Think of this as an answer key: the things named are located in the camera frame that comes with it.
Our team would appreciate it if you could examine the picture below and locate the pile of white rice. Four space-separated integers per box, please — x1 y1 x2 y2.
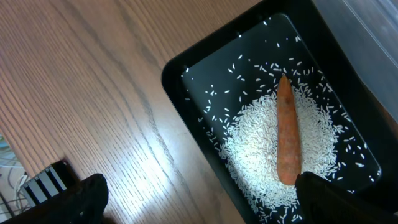
182 18 376 224

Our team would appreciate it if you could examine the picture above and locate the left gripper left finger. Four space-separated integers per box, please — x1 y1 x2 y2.
5 174 109 224

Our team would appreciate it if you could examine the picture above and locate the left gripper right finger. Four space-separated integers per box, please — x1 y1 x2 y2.
295 172 397 224

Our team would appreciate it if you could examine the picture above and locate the clear plastic bin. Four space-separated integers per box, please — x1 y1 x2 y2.
314 0 397 120

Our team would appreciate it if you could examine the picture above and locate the orange carrot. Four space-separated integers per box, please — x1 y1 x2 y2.
277 74 302 185

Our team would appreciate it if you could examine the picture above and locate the black plastic tray bin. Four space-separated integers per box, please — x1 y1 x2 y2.
162 1 397 223

